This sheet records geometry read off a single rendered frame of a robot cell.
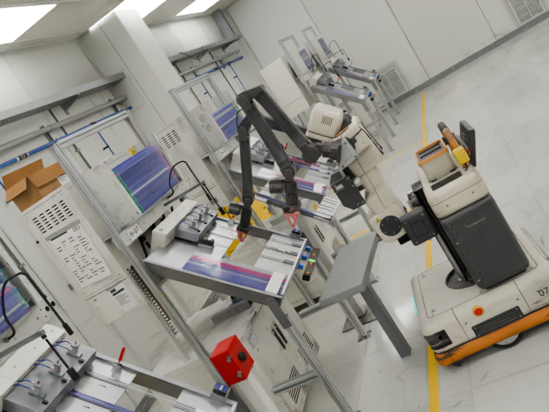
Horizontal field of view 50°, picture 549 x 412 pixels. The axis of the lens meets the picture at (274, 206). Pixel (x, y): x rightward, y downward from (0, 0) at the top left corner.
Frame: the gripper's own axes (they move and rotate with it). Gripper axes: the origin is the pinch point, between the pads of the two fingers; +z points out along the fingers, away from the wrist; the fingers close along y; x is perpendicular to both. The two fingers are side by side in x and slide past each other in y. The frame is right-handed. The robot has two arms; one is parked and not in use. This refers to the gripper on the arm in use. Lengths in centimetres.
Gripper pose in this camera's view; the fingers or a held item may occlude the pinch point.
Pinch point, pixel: (242, 239)
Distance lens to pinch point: 330.6
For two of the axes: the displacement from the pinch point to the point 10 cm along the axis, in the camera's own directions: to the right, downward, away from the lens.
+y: -2.3, 3.5, -9.1
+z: -1.6, 9.0, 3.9
